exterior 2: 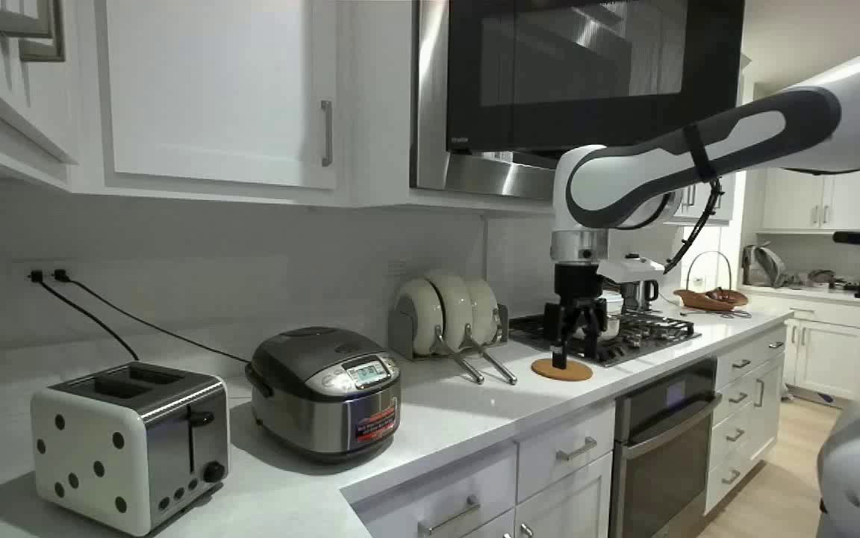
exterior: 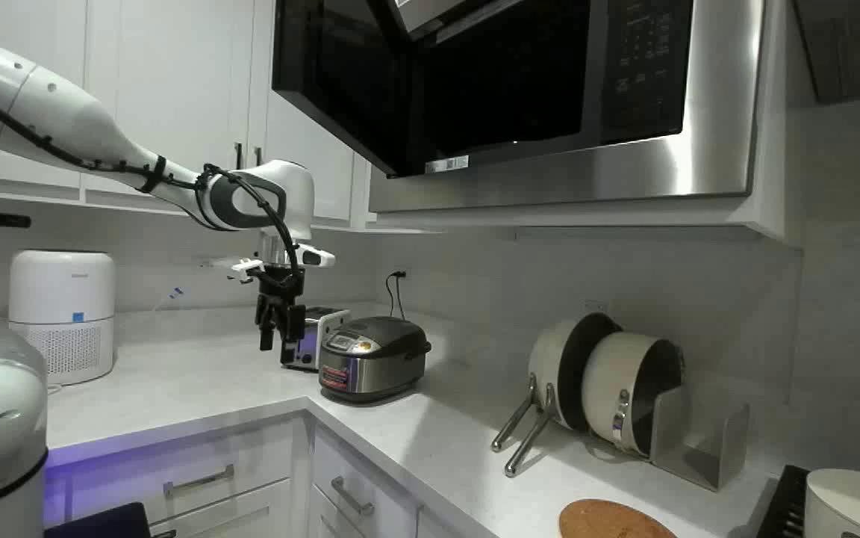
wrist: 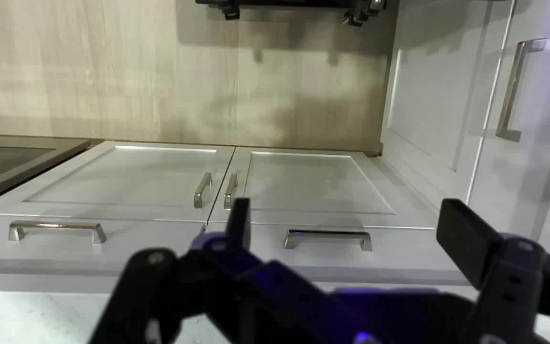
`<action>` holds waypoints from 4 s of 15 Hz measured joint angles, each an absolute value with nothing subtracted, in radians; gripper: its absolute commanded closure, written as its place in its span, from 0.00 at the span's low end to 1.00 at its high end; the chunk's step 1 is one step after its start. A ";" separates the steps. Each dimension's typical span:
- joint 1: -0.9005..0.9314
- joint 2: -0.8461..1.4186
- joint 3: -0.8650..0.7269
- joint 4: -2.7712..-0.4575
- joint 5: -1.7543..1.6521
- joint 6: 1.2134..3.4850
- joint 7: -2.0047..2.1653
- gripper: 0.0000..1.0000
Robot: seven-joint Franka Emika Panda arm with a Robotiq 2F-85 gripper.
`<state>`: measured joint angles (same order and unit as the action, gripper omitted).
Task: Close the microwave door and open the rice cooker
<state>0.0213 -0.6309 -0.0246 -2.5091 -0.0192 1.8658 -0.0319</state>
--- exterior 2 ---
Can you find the metal pan rack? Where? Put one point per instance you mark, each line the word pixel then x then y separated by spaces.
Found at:
pixel 502 324

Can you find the white drawer stack cabinet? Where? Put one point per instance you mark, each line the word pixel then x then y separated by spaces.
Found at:
pixel 760 421

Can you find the white drawer front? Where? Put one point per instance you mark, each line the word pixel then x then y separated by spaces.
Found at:
pixel 569 473
pixel 431 482

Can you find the white base cabinet with doors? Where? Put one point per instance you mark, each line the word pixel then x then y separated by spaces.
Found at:
pixel 829 349

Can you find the silver rice cooker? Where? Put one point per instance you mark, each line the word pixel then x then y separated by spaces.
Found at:
pixel 319 400

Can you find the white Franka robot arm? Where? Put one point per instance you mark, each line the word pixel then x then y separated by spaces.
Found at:
pixel 640 176

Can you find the white toaster with black dots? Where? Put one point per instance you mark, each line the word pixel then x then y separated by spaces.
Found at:
pixel 101 451

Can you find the white lower cabinet door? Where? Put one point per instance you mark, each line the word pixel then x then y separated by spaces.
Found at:
pixel 573 518

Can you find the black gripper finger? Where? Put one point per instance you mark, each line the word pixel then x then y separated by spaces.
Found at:
pixel 558 340
pixel 588 330

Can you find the stainless steel oven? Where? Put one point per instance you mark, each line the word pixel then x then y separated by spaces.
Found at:
pixel 658 467

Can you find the black glass microwave door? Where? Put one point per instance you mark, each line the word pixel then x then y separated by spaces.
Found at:
pixel 588 70

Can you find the narrow white upper cabinet door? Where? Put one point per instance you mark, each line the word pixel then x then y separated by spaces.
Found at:
pixel 375 101

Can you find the wide white upper cabinet door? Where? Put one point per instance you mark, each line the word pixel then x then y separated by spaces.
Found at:
pixel 209 91

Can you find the white glazed upper cabinets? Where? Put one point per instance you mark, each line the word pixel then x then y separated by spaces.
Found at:
pixel 797 200

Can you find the cream deep saucepan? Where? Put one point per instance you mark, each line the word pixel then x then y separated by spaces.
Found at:
pixel 485 310

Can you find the round cork trivet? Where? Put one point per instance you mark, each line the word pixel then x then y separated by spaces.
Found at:
pixel 578 373

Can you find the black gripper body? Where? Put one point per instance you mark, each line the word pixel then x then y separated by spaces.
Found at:
pixel 581 286

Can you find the grey metal kitchen utensil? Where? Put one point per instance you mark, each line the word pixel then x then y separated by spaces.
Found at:
pixel 766 265

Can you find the black gas cooktop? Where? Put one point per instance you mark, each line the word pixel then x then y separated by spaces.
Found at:
pixel 643 334

